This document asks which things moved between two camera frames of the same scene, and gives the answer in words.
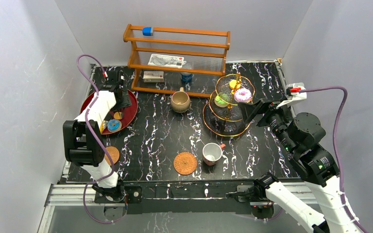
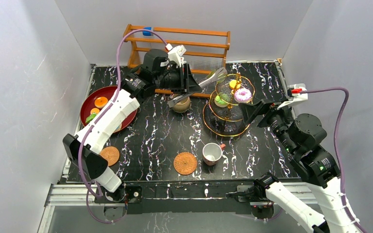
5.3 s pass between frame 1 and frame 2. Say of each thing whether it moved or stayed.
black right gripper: stayed
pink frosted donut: stayed
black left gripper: moved
